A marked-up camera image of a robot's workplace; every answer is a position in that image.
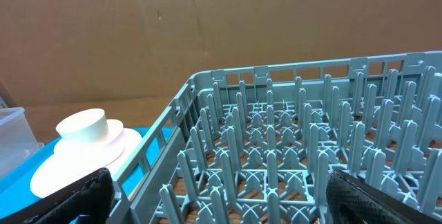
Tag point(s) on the pink plate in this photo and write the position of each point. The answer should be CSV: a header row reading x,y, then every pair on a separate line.
x,y
64,168

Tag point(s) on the teal plastic tray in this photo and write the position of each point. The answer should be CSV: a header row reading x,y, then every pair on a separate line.
x,y
15,187

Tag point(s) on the clear plastic bin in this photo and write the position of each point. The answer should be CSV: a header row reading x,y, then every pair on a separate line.
x,y
18,142

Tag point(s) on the pale green cup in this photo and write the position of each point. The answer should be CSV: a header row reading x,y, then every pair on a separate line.
x,y
87,126

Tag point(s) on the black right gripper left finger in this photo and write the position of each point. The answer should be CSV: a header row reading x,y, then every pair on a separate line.
x,y
87,200

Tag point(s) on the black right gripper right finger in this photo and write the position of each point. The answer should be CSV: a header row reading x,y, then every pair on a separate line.
x,y
350,200

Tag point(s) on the grey dishwasher rack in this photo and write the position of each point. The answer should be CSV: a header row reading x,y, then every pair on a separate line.
x,y
260,142

